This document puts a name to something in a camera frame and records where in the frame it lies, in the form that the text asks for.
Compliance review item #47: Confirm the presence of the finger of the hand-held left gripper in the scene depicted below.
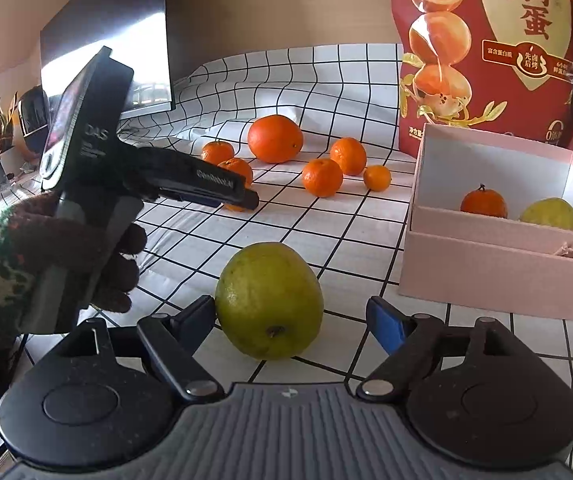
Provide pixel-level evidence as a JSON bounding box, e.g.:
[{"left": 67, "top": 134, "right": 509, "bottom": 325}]
[
  {"left": 156, "top": 185, "right": 260, "bottom": 212},
  {"left": 137, "top": 147, "right": 248, "bottom": 195}
]

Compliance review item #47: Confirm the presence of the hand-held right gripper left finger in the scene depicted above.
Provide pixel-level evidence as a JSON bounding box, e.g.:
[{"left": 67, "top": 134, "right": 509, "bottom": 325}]
[{"left": 64, "top": 296, "right": 224, "bottom": 403}]

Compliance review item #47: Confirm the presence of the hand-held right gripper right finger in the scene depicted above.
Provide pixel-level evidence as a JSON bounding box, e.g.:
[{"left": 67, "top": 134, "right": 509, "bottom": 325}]
[{"left": 357, "top": 296, "right": 517, "bottom": 403}]

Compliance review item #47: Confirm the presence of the small mandarin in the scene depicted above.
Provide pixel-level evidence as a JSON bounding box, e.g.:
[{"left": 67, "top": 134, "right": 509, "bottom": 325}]
[
  {"left": 201, "top": 141, "right": 236, "bottom": 166},
  {"left": 461, "top": 184, "right": 508, "bottom": 219},
  {"left": 216, "top": 157, "right": 254, "bottom": 212},
  {"left": 330, "top": 137, "right": 368, "bottom": 177},
  {"left": 363, "top": 165, "right": 392, "bottom": 192},
  {"left": 302, "top": 158, "right": 344, "bottom": 198}
]

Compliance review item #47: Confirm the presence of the yellow-green pear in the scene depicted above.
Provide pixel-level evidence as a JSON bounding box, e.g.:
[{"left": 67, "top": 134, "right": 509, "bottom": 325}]
[
  {"left": 215, "top": 242, "right": 325, "bottom": 361},
  {"left": 519, "top": 198, "right": 573, "bottom": 233}
]

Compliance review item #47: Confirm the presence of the large orange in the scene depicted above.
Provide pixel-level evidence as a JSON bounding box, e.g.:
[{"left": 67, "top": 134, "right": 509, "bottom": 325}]
[{"left": 247, "top": 115, "right": 304, "bottom": 164}]

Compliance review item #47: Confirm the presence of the pink gift box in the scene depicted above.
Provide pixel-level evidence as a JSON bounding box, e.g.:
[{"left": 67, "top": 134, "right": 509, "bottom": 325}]
[{"left": 409, "top": 122, "right": 573, "bottom": 241}]

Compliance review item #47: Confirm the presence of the person's left hand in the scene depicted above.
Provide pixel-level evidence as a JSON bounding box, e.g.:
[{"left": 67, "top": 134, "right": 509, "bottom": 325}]
[{"left": 0, "top": 192, "right": 148, "bottom": 341}]

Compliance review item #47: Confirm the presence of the pink box lid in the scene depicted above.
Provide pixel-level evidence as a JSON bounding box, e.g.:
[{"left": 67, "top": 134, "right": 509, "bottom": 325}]
[{"left": 399, "top": 230, "right": 573, "bottom": 324}]

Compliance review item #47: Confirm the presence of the black flat monitor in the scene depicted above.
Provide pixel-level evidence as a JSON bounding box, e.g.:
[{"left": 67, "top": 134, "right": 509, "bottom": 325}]
[{"left": 40, "top": 0, "right": 174, "bottom": 122}]

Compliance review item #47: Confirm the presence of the red snack bag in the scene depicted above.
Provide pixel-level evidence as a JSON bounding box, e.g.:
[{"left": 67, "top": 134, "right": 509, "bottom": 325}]
[{"left": 385, "top": 0, "right": 573, "bottom": 152}]

